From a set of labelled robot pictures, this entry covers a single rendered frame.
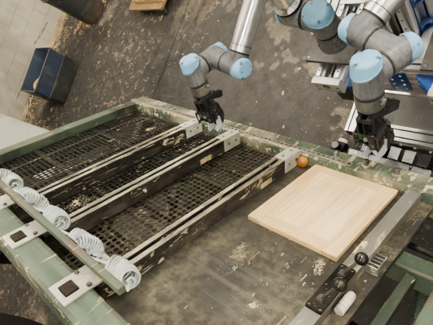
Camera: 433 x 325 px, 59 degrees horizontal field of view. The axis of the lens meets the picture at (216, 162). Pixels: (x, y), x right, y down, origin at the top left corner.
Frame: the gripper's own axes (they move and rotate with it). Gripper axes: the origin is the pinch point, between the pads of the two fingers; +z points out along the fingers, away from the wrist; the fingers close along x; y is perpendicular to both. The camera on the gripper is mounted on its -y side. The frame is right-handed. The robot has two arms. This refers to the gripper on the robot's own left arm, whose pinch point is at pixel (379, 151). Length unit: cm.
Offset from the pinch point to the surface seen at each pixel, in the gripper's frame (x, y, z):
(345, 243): -5.3, 19.5, 27.1
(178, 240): -50, 51, 11
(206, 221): -50, 38, 16
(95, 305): -42, 83, -8
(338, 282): 7.2, 41.4, 3.5
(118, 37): -390, -142, 76
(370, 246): 2.7, 17.4, 25.8
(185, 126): -117, -12, 32
